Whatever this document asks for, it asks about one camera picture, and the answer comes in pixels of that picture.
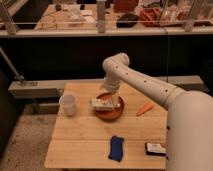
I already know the white bottle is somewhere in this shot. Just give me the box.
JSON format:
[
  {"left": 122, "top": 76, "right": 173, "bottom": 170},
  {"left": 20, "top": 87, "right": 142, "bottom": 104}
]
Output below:
[{"left": 91, "top": 98, "right": 120, "bottom": 111}]

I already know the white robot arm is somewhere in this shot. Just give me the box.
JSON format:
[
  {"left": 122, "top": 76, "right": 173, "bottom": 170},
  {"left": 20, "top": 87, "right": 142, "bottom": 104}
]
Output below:
[{"left": 102, "top": 53, "right": 213, "bottom": 171}]

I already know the brown ceramic bowl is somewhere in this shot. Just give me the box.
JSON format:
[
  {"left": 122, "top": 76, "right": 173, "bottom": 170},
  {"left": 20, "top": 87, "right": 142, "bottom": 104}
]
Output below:
[{"left": 92, "top": 93, "right": 125, "bottom": 122}]

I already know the orange carrot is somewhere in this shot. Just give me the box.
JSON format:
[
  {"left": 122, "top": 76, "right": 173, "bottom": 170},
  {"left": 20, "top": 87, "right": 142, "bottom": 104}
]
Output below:
[{"left": 136, "top": 103, "right": 153, "bottom": 116}]

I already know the translucent plastic cup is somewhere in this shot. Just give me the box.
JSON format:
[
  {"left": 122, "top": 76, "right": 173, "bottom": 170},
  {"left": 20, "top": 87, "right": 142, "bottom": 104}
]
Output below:
[{"left": 59, "top": 95, "right": 76, "bottom": 116}]

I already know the blue cloth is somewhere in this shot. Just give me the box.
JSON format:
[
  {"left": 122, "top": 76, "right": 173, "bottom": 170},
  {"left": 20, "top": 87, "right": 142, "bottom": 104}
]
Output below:
[{"left": 108, "top": 136, "right": 124, "bottom": 162}]

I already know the wooden table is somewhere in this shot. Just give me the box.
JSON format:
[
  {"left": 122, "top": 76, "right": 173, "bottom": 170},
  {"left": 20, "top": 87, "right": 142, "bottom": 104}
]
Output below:
[{"left": 45, "top": 81, "right": 167, "bottom": 170}]

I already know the black bag on bench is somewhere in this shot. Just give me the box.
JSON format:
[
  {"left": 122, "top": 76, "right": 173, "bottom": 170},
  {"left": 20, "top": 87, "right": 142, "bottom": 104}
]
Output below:
[{"left": 116, "top": 13, "right": 139, "bottom": 28}]

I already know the black and white box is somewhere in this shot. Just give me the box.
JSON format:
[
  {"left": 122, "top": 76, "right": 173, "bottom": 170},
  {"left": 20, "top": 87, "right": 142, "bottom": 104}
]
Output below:
[{"left": 145, "top": 142, "right": 166, "bottom": 156}]

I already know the orange object on bench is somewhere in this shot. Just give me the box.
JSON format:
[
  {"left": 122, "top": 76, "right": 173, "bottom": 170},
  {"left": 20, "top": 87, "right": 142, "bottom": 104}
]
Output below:
[{"left": 140, "top": 8, "right": 161, "bottom": 22}]

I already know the metal support pole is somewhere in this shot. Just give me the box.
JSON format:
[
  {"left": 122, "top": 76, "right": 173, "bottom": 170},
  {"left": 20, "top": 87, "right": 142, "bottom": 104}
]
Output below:
[{"left": 0, "top": 46, "right": 26, "bottom": 86}]

